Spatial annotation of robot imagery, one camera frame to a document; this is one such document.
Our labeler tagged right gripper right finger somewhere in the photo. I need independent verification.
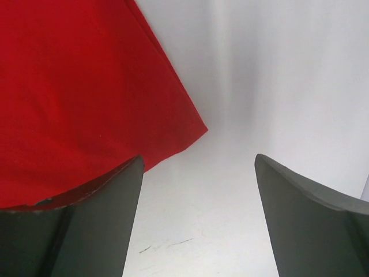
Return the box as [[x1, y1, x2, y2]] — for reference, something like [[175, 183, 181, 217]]
[[254, 154, 368, 276]]

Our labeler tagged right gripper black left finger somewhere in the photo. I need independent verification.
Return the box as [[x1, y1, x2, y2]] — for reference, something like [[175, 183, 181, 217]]
[[1, 156, 144, 277]]

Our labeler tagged red t shirt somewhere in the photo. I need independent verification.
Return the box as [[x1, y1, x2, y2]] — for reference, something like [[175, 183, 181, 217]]
[[1, 1, 207, 208]]

